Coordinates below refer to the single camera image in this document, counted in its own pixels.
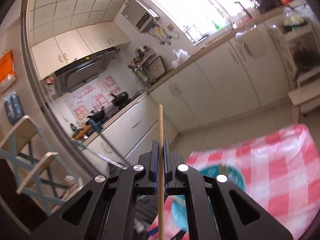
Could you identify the black wok on stove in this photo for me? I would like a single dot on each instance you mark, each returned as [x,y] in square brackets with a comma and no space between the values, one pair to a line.
[119,99]

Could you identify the cream upper kitchen cabinets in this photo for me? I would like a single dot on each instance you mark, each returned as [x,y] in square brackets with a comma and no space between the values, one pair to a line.
[58,51]

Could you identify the black range hood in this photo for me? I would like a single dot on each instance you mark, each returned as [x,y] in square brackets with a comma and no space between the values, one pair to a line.
[76,74]

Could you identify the cream lower kitchen cabinets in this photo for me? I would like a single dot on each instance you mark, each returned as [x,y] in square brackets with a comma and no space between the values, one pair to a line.
[239,77]

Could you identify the grey wall water heater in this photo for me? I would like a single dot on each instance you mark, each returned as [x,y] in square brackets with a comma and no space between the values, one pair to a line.
[140,15]

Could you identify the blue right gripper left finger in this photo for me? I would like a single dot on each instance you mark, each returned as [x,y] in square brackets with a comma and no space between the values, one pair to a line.
[153,169]

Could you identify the red white checkered tablecloth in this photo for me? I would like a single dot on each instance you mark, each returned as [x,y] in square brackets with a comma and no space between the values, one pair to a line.
[280,170]

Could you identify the wooden chopstick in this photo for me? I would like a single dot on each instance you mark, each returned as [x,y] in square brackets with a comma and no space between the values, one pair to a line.
[160,175]

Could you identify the cream kitchen cabinets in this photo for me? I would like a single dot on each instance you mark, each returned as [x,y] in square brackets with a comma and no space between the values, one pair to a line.
[58,51]
[239,77]

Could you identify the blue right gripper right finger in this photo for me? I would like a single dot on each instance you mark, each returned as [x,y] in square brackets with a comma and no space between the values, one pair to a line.
[168,168]

